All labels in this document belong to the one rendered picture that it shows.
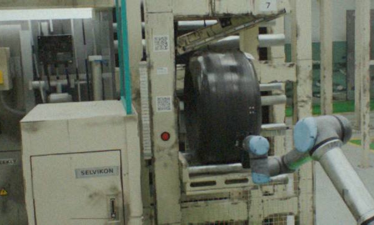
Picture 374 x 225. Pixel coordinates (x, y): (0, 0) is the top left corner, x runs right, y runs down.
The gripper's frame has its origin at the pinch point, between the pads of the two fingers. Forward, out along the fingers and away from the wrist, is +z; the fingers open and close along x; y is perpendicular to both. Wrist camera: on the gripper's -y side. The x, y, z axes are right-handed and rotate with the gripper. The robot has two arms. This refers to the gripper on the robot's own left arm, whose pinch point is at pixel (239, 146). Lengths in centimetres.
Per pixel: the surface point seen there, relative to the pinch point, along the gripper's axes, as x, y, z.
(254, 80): -8.8, 30.2, -1.1
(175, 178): 28.7, -14.9, 19.7
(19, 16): 97, 67, 17
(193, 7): 12, 72, 35
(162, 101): 33.3, 23.3, 14.7
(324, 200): -136, -73, 233
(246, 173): -5.5, -14.3, 11.9
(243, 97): -1.9, 22.6, -4.9
